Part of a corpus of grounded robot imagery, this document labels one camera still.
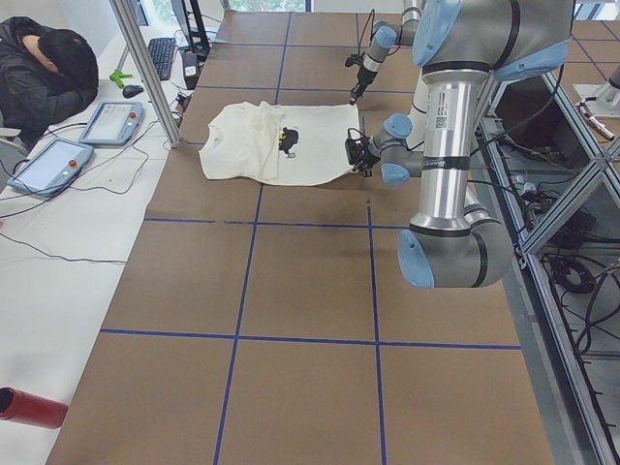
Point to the black keyboard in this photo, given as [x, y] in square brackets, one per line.
[161, 52]

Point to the green plastic tool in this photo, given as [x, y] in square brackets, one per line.
[118, 77]

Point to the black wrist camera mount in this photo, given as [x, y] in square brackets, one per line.
[351, 147]
[354, 59]

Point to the black computer mouse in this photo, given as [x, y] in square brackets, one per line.
[131, 90]

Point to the red water bottle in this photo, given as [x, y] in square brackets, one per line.
[27, 408]

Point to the cream long-sleeve cat shirt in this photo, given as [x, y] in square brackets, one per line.
[279, 145]

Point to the seated person in black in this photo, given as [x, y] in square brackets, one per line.
[47, 76]

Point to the aluminium frame cabinet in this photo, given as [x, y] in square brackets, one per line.
[556, 180]

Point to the blue teach pendant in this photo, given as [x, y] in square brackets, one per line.
[112, 123]
[52, 169]

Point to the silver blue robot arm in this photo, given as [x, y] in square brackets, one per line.
[385, 38]
[460, 48]

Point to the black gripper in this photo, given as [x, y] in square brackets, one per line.
[360, 78]
[366, 159]

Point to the far blue teach pendant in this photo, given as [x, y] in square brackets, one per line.
[112, 123]

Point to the near blue teach pendant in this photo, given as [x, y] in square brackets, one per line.
[52, 169]

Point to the aluminium frame post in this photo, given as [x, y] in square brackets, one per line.
[130, 30]

